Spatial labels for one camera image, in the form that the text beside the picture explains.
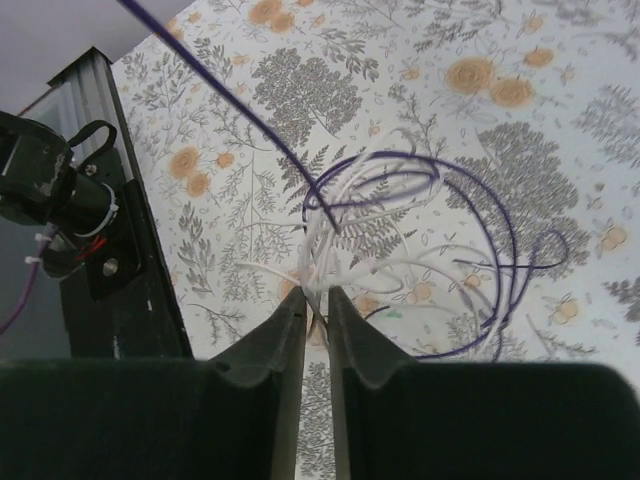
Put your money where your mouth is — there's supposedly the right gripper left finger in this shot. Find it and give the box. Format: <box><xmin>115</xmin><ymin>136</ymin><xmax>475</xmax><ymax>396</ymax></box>
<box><xmin>1</xmin><ymin>288</ymin><xmax>306</xmax><ymax>479</ymax></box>

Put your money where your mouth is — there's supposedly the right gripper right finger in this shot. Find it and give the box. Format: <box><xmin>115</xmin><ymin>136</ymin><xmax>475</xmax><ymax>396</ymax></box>
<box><xmin>328</xmin><ymin>287</ymin><xmax>639</xmax><ymax>479</ymax></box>

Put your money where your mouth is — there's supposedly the white wire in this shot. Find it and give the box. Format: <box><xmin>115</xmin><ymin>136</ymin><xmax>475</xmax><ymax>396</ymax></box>
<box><xmin>234</xmin><ymin>127</ymin><xmax>506</xmax><ymax>346</ymax></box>

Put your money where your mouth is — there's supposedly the purple wire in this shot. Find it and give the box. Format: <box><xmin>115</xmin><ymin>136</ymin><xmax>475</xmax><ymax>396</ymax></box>
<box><xmin>117</xmin><ymin>0</ymin><xmax>569</xmax><ymax>361</ymax></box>

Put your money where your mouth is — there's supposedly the floral table mat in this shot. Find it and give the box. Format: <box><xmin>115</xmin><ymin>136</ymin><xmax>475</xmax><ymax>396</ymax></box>
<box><xmin>115</xmin><ymin>1</ymin><xmax>639</xmax><ymax>479</ymax></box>

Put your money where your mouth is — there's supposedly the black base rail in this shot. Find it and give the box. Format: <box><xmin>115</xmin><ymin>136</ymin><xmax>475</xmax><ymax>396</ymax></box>
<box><xmin>1</xmin><ymin>49</ymin><xmax>192</xmax><ymax>360</ymax></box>

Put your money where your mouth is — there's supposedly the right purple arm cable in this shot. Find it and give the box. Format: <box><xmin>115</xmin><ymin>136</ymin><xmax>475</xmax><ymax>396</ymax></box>
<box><xmin>0</xmin><ymin>254</ymin><xmax>41</xmax><ymax>335</ymax></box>

